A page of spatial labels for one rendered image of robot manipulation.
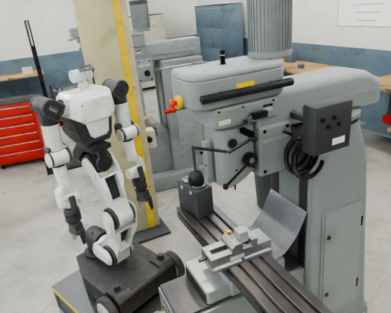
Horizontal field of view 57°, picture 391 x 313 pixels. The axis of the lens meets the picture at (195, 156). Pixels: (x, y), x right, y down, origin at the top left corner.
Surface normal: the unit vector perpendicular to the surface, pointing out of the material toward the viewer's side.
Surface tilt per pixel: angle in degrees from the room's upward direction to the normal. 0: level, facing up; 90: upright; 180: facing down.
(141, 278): 0
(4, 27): 90
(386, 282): 0
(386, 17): 90
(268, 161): 90
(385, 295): 0
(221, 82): 90
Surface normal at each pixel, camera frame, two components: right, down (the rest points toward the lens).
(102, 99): 0.73, 0.21
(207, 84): 0.43, 0.33
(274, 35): 0.00, 0.39
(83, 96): 0.45, -0.50
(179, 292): -0.09, -0.91
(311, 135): -0.90, 0.25
